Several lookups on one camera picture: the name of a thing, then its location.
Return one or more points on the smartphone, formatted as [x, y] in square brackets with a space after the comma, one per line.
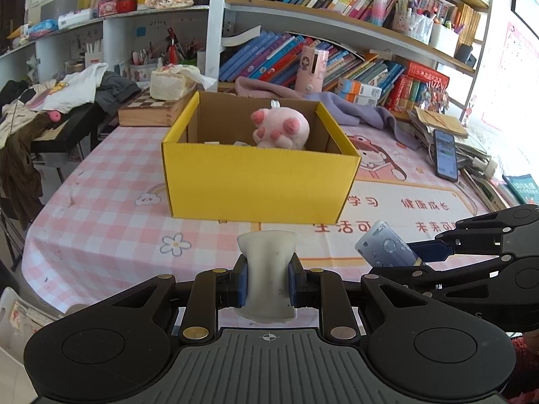
[445, 155]

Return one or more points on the white storage container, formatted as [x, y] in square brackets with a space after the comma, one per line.
[444, 40]

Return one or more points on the alphabet wall poster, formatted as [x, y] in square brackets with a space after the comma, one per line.
[505, 92]

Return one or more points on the black wall frame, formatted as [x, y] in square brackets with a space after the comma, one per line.
[528, 4]

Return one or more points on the yellow cardboard box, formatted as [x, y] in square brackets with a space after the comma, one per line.
[252, 185]

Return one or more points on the cream tissue box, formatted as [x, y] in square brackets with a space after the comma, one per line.
[172, 84]

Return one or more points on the grey garment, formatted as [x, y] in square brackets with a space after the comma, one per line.
[116, 90]

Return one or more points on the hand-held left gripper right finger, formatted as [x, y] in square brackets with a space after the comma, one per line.
[294, 286]

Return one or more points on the white shelf unit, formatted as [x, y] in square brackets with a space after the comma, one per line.
[214, 29]

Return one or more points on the cream foam block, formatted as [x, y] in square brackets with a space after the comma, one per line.
[269, 269]

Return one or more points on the teal children's book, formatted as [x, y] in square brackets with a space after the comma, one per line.
[524, 189]

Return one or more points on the pink plush pig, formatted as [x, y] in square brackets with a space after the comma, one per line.
[280, 128]

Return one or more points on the cluster of pens and scissors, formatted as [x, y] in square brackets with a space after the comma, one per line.
[168, 54]

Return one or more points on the row of slanted colourful books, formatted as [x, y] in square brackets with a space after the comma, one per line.
[261, 59]

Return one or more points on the pink and purple cloth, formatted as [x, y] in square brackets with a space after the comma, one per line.
[362, 113]

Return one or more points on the pink cylindrical holder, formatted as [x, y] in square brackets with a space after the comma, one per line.
[311, 69]

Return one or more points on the black device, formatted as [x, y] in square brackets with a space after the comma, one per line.
[465, 55]

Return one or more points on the wooden chess box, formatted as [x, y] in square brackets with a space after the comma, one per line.
[147, 111]

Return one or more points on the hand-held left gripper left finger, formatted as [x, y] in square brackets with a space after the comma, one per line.
[242, 286]

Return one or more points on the light blue patterned packet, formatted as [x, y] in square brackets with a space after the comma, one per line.
[385, 246]

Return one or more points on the white power adapter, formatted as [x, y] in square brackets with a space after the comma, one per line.
[486, 167]

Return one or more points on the pink gradient bottle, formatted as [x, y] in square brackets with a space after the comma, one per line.
[379, 6]

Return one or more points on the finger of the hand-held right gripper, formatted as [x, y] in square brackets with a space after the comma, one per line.
[454, 280]
[438, 249]

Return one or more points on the brown garment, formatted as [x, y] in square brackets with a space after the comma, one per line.
[21, 168]

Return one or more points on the pile of books and papers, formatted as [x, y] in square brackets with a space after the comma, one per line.
[484, 193]

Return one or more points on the colourful standee cluster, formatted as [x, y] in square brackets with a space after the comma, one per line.
[436, 99]

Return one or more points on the black bench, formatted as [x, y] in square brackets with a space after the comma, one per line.
[63, 136]

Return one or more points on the red boxed book set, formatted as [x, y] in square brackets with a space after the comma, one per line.
[414, 86]

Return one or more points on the pen cup with pens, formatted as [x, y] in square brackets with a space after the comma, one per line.
[410, 21]

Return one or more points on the orange and blue carton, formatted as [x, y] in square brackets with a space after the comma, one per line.
[353, 100]
[362, 87]

